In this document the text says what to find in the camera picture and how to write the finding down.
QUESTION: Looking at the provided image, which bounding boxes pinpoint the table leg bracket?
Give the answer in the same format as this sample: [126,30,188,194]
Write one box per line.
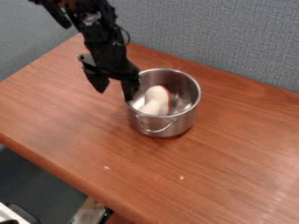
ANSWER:
[69,197,113,224]

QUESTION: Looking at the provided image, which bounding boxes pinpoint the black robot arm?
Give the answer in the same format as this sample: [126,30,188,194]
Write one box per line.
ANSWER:
[28,0,140,101]

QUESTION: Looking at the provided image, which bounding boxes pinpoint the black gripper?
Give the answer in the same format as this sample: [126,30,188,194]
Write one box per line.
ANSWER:
[78,31,140,101]

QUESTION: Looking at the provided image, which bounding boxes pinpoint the stainless steel pot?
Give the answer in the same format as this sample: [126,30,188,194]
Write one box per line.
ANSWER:
[125,68,201,137]

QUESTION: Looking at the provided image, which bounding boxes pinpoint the white toy mushroom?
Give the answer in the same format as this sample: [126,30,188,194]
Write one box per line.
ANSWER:
[138,86,170,116]

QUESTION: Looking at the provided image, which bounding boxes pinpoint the white and black floor object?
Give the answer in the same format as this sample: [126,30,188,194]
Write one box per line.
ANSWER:
[0,202,41,224]

